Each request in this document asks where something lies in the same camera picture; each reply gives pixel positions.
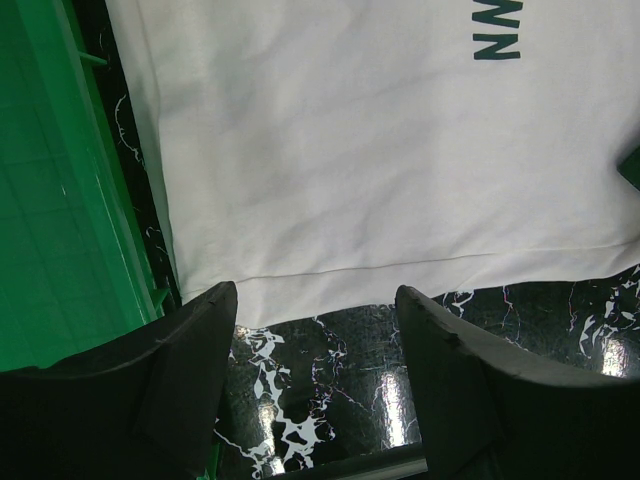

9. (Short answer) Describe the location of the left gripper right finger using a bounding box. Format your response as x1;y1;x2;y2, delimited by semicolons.
395;286;639;479

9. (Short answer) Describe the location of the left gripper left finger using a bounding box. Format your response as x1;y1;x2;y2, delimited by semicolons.
1;282;238;479

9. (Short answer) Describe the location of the white and green t-shirt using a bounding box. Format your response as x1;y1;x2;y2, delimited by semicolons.
107;1;639;327

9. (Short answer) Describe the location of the green plastic tray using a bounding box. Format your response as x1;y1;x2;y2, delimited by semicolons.
0;0;221;480

